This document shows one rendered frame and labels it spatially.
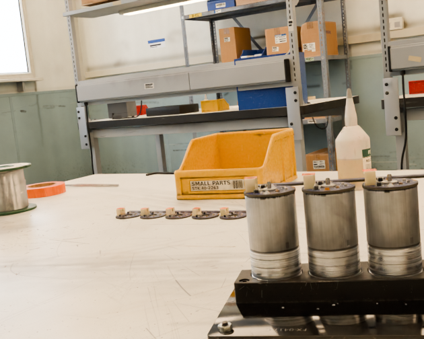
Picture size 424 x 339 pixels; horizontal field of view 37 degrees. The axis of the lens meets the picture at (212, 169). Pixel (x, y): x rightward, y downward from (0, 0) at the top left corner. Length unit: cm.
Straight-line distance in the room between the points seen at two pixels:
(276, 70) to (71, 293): 250
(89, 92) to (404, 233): 327
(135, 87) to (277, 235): 302
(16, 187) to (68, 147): 555
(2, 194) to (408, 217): 52
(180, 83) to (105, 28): 325
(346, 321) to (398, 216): 5
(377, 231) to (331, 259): 2
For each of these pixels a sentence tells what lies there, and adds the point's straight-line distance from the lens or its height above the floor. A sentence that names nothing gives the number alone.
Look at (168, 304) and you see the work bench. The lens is 35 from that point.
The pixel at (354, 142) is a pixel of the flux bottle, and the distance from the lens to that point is 63.
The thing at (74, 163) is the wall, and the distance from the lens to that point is 633.
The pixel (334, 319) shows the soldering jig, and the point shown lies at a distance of 28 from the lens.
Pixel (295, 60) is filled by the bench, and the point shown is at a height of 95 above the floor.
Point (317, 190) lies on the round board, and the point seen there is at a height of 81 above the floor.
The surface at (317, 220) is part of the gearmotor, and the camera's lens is 30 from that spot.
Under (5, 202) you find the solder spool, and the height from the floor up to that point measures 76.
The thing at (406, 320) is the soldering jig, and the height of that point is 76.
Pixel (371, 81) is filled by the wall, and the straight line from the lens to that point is 492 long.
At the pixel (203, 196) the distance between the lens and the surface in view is 66.
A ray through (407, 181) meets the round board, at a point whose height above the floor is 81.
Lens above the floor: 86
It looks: 7 degrees down
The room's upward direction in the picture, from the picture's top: 6 degrees counter-clockwise
